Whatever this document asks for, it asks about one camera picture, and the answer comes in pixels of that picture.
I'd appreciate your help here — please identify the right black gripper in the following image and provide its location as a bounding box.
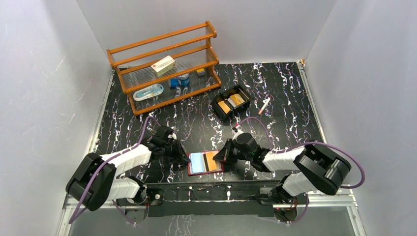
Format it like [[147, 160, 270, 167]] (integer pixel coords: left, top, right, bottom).
[[213, 138, 252, 164]]

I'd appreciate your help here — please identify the red card holder wallet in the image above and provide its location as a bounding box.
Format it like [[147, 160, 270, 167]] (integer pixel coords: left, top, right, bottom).
[[188, 151, 224, 176]]

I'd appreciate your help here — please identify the black plastic card tray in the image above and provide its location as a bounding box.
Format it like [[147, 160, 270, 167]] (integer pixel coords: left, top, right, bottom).
[[211, 84, 254, 122]]

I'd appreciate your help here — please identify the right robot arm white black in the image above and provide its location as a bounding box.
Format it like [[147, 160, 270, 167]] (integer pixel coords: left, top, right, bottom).
[[213, 132, 352, 204]]

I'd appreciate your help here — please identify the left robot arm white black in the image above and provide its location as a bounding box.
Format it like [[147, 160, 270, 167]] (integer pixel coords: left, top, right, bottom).
[[65, 125, 190, 211]]

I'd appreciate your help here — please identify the gold card in tray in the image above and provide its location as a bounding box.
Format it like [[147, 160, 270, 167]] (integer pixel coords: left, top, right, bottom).
[[217, 100, 231, 114]]

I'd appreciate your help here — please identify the white card stack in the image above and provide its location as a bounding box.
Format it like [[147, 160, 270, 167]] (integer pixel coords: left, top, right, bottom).
[[227, 93, 245, 108]]

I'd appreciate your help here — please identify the white orange pen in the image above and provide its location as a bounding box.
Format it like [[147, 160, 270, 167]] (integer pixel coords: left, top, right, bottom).
[[258, 97, 270, 116]]

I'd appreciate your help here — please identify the white blue blister pack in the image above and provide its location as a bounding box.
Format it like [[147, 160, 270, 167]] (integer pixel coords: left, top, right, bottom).
[[133, 84, 164, 101]]

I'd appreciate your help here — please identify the small blue box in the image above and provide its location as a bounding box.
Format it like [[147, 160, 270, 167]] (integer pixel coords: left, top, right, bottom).
[[168, 78, 179, 88]]

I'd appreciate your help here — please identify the blue white round tin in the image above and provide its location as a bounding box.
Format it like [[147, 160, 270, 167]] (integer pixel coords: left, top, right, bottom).
[[177, 73, 190, 86]]

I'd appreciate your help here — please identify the small yellow black block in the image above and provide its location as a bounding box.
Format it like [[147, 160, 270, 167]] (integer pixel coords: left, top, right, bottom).
[[196, 68, 206, 78]]

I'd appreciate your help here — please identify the orange wooden shelf rack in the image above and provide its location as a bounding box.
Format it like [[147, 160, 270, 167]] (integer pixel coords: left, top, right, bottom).
[[107, 21, 222, 116]]

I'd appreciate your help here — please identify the white cardboard box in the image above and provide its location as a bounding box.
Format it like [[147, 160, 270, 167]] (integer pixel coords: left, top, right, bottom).
[[151, 56, 176, 77]]

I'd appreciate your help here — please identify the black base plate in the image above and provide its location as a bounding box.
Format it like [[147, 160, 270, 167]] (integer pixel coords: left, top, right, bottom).
[[116, 182, 308, 218]]

